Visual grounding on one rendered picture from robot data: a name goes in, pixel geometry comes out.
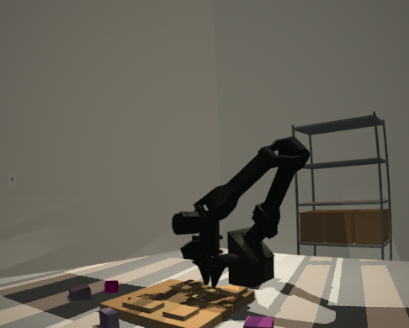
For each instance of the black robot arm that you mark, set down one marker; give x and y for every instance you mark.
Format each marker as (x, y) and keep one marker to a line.
(222, 200)

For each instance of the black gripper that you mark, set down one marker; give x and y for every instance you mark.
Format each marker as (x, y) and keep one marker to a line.
(213, 262)

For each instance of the pink cube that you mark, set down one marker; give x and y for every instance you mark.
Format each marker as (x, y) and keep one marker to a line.
(259, 322)

